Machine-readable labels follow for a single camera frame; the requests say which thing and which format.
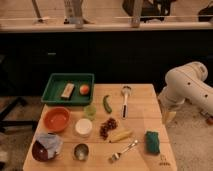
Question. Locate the small metal cup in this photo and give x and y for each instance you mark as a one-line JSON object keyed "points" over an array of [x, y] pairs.
{"points": [[81, 152]]}

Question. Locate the translucent green plastic cup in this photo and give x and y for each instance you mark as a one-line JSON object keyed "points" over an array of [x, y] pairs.
{"points": [[89, 112]]}

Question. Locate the light blue cloth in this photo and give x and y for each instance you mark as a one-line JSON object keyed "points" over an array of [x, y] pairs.
{"points": [[51, 142]]}

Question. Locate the bunch of red grapes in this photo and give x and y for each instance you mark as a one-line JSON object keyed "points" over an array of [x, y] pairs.
{"points": [[110, 124]]}

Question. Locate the green pepper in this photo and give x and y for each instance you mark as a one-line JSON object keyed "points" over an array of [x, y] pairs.
{"points": [[106, 105]]}

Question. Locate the orange peach fruit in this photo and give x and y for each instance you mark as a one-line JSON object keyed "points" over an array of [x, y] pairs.
{"points": [[84, 89]]}

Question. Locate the green sponge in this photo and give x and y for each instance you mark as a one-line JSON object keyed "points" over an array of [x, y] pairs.
{"points": [[152, 142]]}

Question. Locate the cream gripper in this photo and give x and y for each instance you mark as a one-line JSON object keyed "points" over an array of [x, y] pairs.
{"points": [[168, 114]]}

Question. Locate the silver fork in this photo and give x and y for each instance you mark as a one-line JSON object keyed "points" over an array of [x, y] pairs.
{"points": [[116, 156]]}

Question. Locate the tan sponge block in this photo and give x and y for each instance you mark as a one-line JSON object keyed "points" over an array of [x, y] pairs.
{"points": [[67, 91]]}

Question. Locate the orange bowl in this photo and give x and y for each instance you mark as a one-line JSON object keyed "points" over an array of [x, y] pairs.
{"points": [[56, 119]]}

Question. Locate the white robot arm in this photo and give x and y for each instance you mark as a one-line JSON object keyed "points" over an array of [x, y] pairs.
{"points": [[186, 82]]}

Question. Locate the white plastic cup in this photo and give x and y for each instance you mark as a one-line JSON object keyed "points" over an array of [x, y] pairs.
{"points": [[83, 127]]}

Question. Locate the green plastic tray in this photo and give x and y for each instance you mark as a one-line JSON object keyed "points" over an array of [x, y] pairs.
{"points": [[57, 83]]}

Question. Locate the dark red bowl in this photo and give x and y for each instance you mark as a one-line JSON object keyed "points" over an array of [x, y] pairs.
{"points": [[40, 153]]}

